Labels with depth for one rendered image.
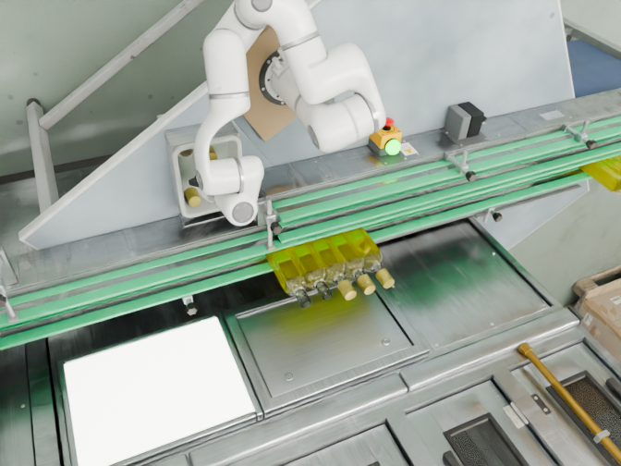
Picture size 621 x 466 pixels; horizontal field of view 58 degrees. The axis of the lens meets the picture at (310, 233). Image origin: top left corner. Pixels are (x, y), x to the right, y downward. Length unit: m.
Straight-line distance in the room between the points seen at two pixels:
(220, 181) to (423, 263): 0.84
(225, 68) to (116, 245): 0.61
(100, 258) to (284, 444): 0.66
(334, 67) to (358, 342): 0.73
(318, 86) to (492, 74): 0.82
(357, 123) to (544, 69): 0.96
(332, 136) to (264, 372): 0.62
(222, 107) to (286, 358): 0.67
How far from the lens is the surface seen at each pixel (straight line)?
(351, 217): 1.59
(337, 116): 1.22
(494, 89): 1.93
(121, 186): 1.53
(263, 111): 1.49
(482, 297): 1.77
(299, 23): 1.19
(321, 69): 1.20
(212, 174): 1.19
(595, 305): 5.23
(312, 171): 1.60
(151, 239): 1.56
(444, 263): 1.83
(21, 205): 2.15
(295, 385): 1.44
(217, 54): 1.18
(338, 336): 1.54
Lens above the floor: 1.99
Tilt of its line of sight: 42 degrees down
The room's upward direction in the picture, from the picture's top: 147 degrees clockwise
